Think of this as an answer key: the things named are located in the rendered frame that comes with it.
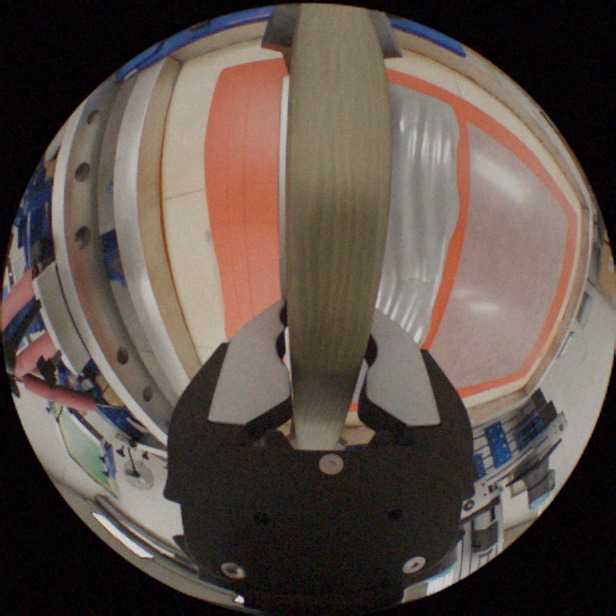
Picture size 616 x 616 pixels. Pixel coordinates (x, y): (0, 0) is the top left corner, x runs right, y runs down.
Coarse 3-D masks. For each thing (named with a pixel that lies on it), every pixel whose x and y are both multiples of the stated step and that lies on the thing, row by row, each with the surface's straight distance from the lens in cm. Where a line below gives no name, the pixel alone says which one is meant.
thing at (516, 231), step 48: (240, 96) 20; (432, 96) 22; (240, 144) 18; (480, 144) 24; (240, 192) 17; (480, 192) 22; (528, 192) 30; (240, 240) 18; (480, 240) 22; (528, 240) 30; (576, 240) 55; (528, 288) 34
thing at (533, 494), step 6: (546, 480) 105; (540, 486) 103; (546, 486) 105; (528, 492) 106; (534, 492) 104; (540, 492) 104; (546, 492) 106; (528, 498) 107; (534, 498) 105; (540, 498) 105; (546, 498) 108; (528, 504) 109; (534, 504) 106
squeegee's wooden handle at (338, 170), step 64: (320, 64) 7; (384, 64) 8; (320, 128) 6; (384, 128) 6; (320, 192) 6; (384, 192) 6; (320, 256) 6; (320, 320) 7; (320, 384) 9; (320, 448) 16
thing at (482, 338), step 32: (224, 288) 20; (256, 288) 19; (448, 288) 22; (480, 288) 25; (224, 320) 22; (448, 320) 24; (480, 320) 27; (512, 320) 34; (544, 320) 46; (448, 352) 28; (480, 352) 32; (512, 352) 41; (480, 384) 41
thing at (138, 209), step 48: (192, 48) 26; (432, 48) 26; (144, 96) 23; (144, 144) 20; (144, 192) 20; (576, 192) 55; (144, 240) 19; (144, 288) 20; (576, 288) 59; (528, 384) 66; (288, 432) 35
